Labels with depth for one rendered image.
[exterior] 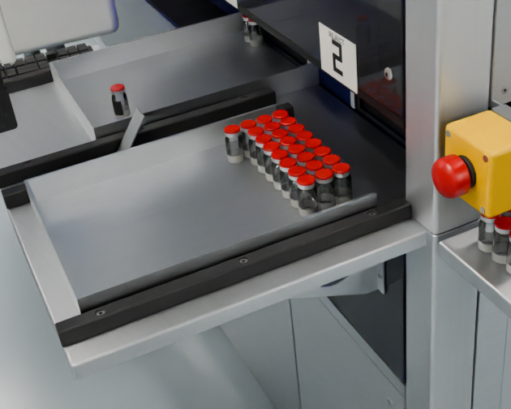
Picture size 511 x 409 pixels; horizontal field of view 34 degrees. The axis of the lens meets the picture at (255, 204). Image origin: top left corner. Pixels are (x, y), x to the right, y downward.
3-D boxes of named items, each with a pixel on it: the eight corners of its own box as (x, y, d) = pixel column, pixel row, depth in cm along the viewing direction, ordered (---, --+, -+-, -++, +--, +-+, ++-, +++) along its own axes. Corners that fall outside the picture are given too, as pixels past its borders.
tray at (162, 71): (246, 29, 144) (244, 10, 142) (319, 83, 124) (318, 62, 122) (53, 82, 134) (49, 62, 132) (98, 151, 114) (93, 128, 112)
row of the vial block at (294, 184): (256, 148, 110) (252, 117, 107) (321, 214, 96) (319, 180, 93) (241, 153, 109) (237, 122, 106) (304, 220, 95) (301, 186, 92)
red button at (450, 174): (458, 177, 82) (460, 141, 80) (484, 195, 79) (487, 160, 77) (426, 189, 81) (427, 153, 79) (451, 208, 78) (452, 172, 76)
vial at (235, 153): (240, 153, 109) (236, 122, 106) (247, 161, 107) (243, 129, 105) (225, 158, 108) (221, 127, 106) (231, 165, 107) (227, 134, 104)
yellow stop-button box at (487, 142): (500, 165, 86) (504, 102, 82) (549, 197, 81) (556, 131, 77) (439, 187, 84) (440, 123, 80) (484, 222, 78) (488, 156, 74)
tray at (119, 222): (276, 127, 114) (274, 104, 112) (377, 219, 94) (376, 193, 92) (31, 204, 104) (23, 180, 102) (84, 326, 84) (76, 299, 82)
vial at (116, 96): (127, 110, 123) (122, 83, 120) (132, 116, 121) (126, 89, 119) (113, 114, 122) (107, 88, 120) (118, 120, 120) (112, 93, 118)
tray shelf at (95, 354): (236, 31, 149) (235, 21, 148) (485, 222, 95) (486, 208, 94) (-36, 105, 135) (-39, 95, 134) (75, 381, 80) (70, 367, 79)
